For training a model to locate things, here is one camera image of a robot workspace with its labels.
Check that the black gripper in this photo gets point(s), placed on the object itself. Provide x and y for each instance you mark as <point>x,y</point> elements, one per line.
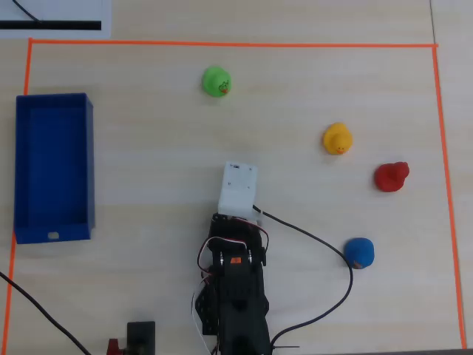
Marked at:
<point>221,224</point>

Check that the red rubber duck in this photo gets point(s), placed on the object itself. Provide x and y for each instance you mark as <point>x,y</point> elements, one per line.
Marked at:
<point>388,179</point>

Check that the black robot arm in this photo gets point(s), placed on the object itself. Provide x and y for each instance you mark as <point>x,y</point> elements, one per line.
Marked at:
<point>240,296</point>

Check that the blue rubber duck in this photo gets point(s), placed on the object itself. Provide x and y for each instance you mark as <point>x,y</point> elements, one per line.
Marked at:
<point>360,251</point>

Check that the yellow rubber duck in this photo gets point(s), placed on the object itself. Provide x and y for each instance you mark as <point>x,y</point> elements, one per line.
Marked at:
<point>337,138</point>

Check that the green rubber duck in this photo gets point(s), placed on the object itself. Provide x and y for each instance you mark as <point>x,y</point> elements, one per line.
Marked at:
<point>214,79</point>

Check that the blue plastic box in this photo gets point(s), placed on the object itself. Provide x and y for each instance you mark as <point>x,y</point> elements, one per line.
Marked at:
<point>51,166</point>

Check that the red clamp knob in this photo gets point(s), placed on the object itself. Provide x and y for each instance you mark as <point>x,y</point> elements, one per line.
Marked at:
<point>112,347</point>

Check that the orange tape strip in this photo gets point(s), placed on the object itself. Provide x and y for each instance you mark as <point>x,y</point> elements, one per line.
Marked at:
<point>448,185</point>
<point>221,43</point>
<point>9,296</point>

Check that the white paper with black bar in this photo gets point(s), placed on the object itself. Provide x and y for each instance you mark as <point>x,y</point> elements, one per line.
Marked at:
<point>74,11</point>

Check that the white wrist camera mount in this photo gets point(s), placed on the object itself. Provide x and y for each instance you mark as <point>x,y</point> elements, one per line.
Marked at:
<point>238,188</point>

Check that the black camera stand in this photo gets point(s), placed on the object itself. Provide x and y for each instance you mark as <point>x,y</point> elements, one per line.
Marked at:
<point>140,336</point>

